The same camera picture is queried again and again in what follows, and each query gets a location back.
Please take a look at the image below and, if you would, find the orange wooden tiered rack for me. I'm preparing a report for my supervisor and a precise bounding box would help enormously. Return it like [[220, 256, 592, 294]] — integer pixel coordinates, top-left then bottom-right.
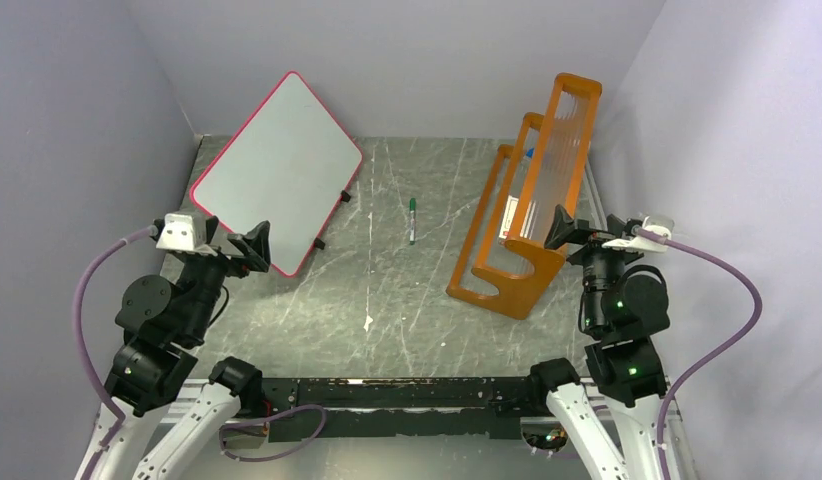
[[446, 73, 603, 320]]

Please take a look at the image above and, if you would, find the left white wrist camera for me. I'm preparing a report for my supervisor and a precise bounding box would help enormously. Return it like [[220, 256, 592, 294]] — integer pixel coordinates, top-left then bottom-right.
[[156, 212, 208, 253]]

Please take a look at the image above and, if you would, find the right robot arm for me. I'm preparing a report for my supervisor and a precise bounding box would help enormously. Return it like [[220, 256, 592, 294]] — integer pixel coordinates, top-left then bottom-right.
[[526, 205, 674, 479]]

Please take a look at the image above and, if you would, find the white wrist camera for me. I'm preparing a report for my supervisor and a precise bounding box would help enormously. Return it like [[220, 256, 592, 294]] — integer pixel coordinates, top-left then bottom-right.
[[602, 215, 675, 254], [156, 212, 208, 253]]

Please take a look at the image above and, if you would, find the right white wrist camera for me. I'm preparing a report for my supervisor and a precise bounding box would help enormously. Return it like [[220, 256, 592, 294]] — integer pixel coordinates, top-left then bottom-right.
[[602, 215, 675, 254]]

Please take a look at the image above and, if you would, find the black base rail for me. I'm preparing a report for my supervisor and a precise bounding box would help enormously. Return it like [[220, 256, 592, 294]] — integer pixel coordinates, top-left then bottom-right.
[[263, 377, 550, 442]]

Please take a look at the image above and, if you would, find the pink-framed whiteboard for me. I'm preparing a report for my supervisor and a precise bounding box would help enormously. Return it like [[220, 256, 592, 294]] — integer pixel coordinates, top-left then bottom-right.
[[189, 71, 363, 277]]

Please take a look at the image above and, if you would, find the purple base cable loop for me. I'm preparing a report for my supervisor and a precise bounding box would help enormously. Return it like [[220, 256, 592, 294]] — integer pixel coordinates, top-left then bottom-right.
[[218, 404, 329, 464]]

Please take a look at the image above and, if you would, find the white green whiteboard marker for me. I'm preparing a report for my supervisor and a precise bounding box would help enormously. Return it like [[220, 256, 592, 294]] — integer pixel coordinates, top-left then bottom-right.
[[409, 197, 417, 245]]

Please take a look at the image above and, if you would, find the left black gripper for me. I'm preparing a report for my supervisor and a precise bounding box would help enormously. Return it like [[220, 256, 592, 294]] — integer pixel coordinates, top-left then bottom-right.
[[177, 214, 269, 340]]

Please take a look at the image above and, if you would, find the white red box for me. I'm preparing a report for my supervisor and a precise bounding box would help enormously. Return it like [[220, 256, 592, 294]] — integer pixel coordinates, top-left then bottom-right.
[[499, 195, 536, 240]]

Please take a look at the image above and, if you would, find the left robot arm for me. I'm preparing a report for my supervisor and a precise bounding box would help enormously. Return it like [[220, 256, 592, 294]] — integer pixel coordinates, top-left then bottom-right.
[[71, 212, 271, 479]]

